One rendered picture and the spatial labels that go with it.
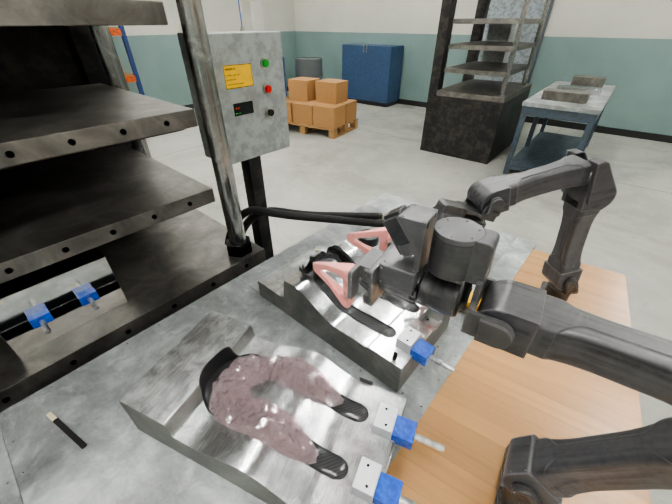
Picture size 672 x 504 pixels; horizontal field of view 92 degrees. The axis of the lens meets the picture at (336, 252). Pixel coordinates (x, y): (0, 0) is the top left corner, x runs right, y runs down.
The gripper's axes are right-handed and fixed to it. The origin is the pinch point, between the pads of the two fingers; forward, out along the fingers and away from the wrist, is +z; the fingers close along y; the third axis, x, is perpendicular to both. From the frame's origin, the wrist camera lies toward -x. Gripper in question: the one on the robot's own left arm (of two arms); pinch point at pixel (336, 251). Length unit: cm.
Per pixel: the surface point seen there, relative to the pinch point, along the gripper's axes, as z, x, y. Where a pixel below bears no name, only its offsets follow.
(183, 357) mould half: 28.7, 28.6, 16.5
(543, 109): -3, 45, -388
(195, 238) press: 85, 40, -26
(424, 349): -13.6, 29.7, -14.5
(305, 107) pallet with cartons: 317, 75, -393
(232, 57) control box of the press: 71, -22, -47
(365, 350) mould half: -1.7, 32.7, -9.3
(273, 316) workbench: 29, 40, -10
